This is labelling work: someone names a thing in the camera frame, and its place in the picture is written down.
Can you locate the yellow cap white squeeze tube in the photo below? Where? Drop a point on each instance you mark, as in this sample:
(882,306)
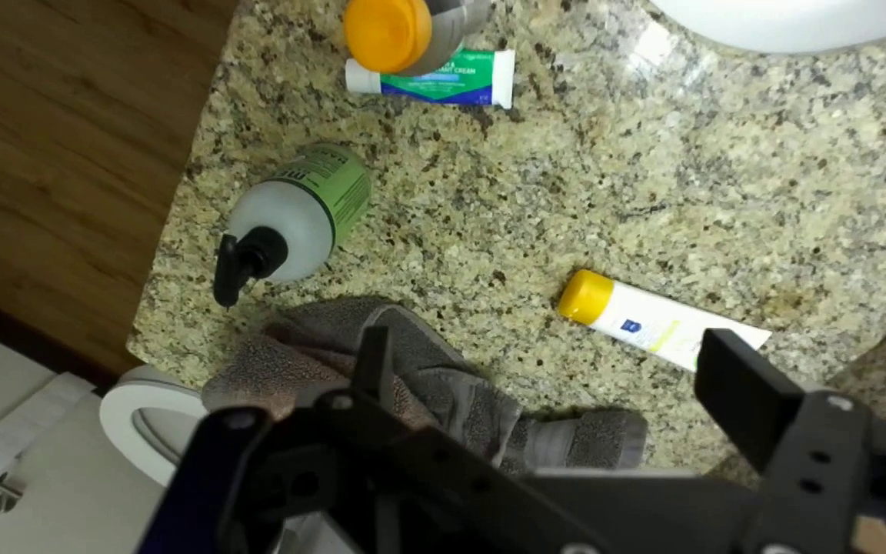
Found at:
(659,325)

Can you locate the white toilet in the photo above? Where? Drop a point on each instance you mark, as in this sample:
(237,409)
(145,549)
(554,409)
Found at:
(21,441)

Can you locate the white oval sink basin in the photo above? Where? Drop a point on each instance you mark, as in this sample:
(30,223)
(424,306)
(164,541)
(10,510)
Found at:
(791,21)

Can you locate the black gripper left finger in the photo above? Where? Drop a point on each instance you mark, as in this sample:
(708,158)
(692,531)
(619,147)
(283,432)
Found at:
(361,471)

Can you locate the green label soap pump bottle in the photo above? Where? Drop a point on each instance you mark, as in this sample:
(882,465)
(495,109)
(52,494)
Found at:
(306,209)

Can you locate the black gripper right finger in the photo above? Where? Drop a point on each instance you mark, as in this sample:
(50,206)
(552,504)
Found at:
(823,471)

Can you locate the green toothpaste tube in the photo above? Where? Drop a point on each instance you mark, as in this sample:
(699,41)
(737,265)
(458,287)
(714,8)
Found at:
(452,85)

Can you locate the brown grey towel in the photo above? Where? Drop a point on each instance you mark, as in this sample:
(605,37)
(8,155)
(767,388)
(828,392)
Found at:
(445,380)

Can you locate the orange cap spray can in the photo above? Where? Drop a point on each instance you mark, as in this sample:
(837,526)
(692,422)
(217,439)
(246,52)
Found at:
(393,33)

